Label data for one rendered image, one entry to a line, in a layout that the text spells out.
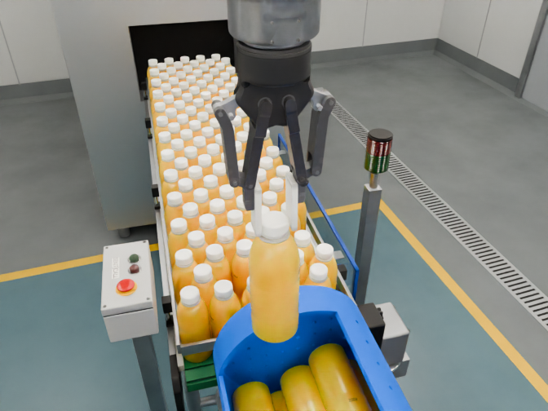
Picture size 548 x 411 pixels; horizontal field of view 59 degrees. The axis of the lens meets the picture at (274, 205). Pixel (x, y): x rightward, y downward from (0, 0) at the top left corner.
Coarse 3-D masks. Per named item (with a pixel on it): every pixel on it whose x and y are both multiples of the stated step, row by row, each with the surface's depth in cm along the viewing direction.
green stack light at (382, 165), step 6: (366, 156) 125; (372, 156) 124; (390, 156) 125; (366, 162) 126; (372, 162) 125; (378, 162) 124; (384, 162) 124; (366, 168) 127; (372, 168) 126; (378, 168) 125; (384, 168) 126
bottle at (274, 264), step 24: (264, 240) 61; (288, 240) 62; (264, 264) 61; (288, 264) 62; (264, 288) 63; (288, 288) 64; (264, 312) 66; (288, 312) 66; (264, 336) 68; (288, 336) 69
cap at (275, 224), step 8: (264, 216) 62; (272, 216) 62; (280, 216) 62; (264, 224) 60; (272, 224) 60; (280, 224) 60; (288, 224) 61; (264, 232) 60; (272, 232) 60; (280, 232) 60
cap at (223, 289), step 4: (224, 280) 104; (216, 284) 103; (220, 284) 103; (224, 284) 103; (228, 284) 103; (216, 288) 102; (220, 288) 102; (224, 288) 102; (228, 288) 102; (216, 292) 102; (220, 292) 101; (224, 292) 101; (228, 292) 101; (220, 296) 102; (224, 296) 102; (228, 296) 102
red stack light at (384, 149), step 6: (366, 144) 125; (372, 144) 122; (378, 144) 121; (384, 144) 121; (390, 144) 122; (366, 150) 125; (372, 150) 123; (378, 150) 122; (384, 150) 122; (390, 150) 124; (378, 156) 123; (384, 156) 123
